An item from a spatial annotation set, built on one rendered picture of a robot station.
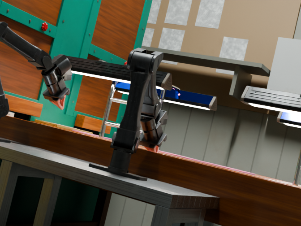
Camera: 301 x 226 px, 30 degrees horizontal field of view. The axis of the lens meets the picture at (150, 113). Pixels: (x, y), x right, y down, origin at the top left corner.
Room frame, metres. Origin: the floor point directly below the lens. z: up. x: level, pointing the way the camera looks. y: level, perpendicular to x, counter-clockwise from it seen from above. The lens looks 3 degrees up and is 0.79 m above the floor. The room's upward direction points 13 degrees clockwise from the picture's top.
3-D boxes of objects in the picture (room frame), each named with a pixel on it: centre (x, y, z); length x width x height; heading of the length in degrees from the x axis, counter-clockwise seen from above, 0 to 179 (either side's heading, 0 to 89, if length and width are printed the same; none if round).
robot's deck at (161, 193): (2.25, 0.21, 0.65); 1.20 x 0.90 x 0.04; 62
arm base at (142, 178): (1.89, 0.06, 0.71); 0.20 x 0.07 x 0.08; 62
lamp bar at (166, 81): (2.58, 0.22, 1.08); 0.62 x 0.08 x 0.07; 61
